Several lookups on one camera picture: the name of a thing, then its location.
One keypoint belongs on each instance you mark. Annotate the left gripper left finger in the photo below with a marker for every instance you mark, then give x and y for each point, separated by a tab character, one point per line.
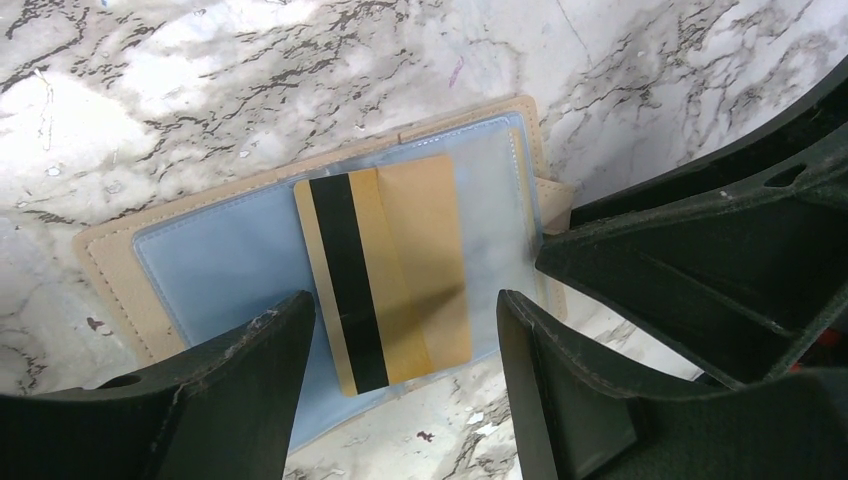
224	409

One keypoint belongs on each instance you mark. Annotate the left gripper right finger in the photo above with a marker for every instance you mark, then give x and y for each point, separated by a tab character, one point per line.
581	410

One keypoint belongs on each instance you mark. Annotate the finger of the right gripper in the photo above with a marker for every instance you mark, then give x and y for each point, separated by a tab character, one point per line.
815	115
740	280

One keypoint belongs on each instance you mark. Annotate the beige card holder wallet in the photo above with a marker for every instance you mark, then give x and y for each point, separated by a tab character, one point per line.
185	272

